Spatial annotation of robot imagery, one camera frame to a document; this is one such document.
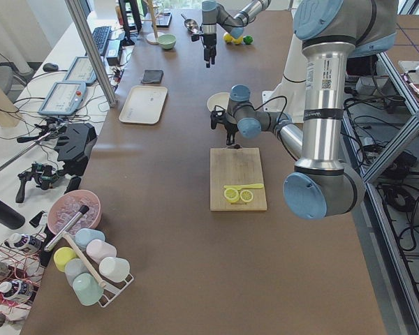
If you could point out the wooden mug tree stand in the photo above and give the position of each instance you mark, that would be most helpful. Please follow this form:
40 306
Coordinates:
152 37

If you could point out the pink bowl with ice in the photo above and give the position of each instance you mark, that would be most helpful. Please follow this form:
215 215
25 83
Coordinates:
69 205

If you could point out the teach pendant upper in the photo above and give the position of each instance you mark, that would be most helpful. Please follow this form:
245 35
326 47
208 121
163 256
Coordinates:
63 99

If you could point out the black plastic stand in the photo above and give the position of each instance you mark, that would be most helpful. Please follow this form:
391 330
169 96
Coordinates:
74 147

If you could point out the metal scoop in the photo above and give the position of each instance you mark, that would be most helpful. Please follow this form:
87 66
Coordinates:
190 24

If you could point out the white wire cup rack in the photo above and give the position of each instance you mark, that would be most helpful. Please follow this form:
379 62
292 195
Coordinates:
111 291

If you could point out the yellow lemon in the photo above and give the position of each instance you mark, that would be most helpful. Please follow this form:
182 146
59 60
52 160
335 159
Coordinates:
237 41
227 38

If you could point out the lemon slice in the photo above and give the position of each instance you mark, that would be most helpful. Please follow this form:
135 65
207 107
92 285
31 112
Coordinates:
246 195
232 195

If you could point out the yellow plastic cup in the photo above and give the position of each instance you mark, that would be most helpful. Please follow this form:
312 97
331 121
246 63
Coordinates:
62 256

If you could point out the black thermos bottle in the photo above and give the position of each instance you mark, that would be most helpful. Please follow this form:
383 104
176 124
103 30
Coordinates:
10 218

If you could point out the mint plastic cup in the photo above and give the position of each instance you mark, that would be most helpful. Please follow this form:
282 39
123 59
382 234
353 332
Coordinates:
87 290

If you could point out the black computer mouse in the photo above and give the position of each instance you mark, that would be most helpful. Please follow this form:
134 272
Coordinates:
50 67

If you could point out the black keyboard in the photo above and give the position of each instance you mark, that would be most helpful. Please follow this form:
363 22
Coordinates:
101 37

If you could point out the black gripper arm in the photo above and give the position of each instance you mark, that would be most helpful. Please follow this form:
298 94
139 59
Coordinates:
209 40
231 128

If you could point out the mint green bowl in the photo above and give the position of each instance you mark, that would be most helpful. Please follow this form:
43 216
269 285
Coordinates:
167 41

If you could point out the metal muddler in bowl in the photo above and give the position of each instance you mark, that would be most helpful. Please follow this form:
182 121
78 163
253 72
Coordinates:
51 244

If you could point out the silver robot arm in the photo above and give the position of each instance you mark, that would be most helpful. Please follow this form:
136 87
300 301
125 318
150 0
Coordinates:
331 32
214 14

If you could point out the aluminium frame post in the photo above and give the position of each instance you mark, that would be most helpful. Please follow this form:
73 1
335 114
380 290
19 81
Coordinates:
80 21

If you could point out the wooden cutting board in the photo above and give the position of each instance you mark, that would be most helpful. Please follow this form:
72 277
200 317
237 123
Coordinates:
235 167

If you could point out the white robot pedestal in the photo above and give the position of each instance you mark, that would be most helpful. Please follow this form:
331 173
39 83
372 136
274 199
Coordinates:
292 84

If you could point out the white round plate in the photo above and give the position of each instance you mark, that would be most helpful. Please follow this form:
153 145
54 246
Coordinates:
219 100

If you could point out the green lime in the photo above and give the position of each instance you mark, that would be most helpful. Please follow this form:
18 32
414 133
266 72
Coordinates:
247 40

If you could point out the pink plastic cup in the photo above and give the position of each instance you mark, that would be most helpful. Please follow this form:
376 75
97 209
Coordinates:
97 250

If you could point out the white plastic cup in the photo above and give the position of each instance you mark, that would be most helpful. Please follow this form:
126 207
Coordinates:
115 269

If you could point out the black monitor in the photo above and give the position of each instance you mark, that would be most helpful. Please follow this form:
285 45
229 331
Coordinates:
131 21

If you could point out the cream rectangular tray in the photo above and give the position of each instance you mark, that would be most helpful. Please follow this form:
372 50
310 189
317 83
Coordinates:
143 105

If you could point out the grey plastic cup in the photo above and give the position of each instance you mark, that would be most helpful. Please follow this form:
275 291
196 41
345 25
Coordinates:
73 269

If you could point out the blue plastic cup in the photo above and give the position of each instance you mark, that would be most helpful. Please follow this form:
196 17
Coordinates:
85 235

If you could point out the grey folded cloth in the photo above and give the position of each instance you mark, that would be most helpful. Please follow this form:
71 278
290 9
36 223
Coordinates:
152 76

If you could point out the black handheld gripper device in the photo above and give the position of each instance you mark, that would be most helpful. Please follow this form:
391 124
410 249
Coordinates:
44 175

